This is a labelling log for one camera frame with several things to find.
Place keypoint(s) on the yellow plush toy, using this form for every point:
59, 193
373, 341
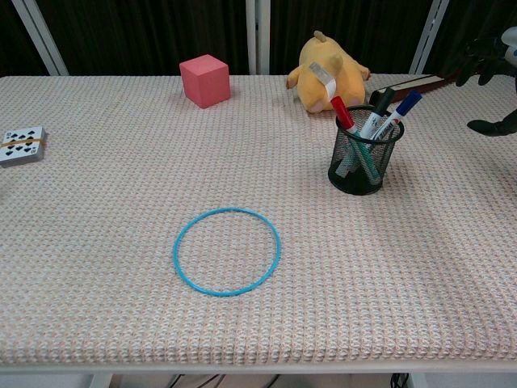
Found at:
323, 83

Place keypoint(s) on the white upright frame post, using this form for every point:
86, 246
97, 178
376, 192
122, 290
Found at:
257, 36

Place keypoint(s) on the black mesh pen holder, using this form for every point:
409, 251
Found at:
357, 184

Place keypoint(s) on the deck of playing cards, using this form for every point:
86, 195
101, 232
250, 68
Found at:
20, 151

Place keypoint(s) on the dark curtain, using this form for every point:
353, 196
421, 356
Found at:
141, 32

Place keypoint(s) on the white table leg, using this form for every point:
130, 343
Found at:
100, 381

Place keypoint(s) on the pink foam cube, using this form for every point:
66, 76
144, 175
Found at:
206, 83

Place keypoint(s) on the beige woven tablecloth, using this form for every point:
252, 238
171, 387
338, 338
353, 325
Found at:
121, 202

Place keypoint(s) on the red capped marker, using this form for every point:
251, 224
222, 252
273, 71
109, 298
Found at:
341, 110

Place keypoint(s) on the dark wooden book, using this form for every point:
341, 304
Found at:
416, 83

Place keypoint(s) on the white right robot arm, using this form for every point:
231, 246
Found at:
511, 45

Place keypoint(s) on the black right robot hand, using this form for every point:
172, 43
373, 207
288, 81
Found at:
482, 60

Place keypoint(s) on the black capped marker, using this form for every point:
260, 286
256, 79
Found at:
383, 101

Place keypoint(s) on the blue capped marker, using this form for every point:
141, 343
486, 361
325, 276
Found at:
408, 103

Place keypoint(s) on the yellow rubber band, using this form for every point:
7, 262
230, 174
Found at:
24, 141

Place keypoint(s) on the white slanted frame post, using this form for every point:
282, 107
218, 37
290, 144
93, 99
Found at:
429, 36
40, 38

